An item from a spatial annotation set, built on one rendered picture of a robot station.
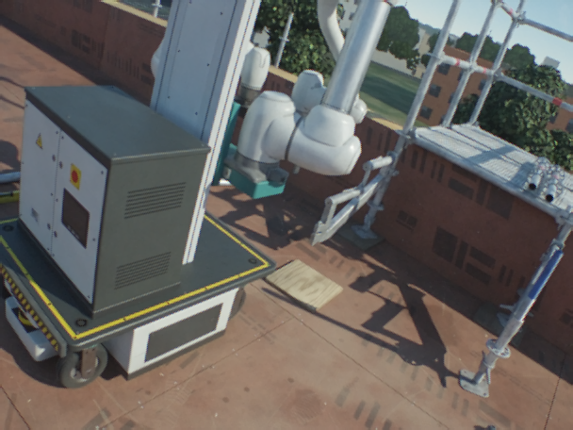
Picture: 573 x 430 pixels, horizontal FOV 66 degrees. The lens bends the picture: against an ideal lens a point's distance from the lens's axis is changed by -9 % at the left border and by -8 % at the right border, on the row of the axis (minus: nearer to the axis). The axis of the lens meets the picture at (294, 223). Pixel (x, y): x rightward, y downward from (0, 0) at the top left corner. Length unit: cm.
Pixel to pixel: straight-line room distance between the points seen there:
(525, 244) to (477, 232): 30
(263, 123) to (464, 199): 175
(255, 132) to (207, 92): 20
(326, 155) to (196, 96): 46
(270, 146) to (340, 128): 23
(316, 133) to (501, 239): 176
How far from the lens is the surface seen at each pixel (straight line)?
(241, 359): 194
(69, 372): 163
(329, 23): 171
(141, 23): 484
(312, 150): 151
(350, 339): 225
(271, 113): 153
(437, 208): 308
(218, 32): 154
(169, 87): 171
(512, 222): 297
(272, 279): 239
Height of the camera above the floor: 133
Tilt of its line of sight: 26 degrees down
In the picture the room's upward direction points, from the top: 19 degrees clockwise
